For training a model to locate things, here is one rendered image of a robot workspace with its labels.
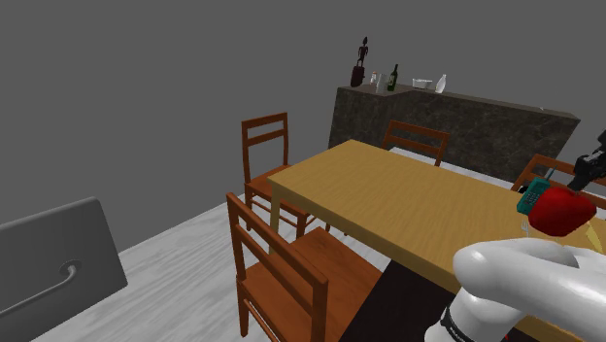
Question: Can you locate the brown wooden chair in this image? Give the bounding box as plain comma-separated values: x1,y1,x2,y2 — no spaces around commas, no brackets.
240,111,332,241
380,119,452,168
225,191,384,342
510,153,606,211

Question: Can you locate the red apple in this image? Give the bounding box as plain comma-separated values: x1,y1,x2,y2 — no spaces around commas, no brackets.
526,186,598,238

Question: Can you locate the teal phone handset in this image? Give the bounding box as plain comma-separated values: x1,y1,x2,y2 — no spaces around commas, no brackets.
516,177,552,215

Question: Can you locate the yellow angular object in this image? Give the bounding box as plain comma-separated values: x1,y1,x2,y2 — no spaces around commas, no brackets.
584,219,606,256

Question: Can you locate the dark stone counter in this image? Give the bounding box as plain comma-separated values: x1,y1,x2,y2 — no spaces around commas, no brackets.
327,36,582,185

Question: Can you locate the light wooden dining table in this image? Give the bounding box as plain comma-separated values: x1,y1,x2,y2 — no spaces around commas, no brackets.
267,138,606,342

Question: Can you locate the dark robot stand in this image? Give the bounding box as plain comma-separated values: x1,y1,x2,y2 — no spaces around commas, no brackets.
337,258,456,342

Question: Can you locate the grey door with handle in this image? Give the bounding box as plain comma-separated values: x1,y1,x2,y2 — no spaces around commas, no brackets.
0,196,129,342

